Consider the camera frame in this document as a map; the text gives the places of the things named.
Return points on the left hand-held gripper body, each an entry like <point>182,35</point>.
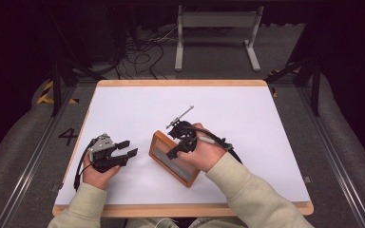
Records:
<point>104,152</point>

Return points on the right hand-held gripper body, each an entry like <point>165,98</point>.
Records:
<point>187,136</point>

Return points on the wooden photo frame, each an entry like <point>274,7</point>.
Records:
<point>174,167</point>

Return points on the person's left hand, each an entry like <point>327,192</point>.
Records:
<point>98,179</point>

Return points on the person's right hand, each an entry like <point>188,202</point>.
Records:
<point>207,155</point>

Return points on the black metal stand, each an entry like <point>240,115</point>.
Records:
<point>56,91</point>
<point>315,91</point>

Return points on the yellow black floor tape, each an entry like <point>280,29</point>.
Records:
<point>44,98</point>
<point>275,93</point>

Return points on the grey metal stand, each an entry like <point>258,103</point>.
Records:
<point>218,19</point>

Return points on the metal floor rail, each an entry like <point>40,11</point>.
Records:
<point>336,164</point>
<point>28,172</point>

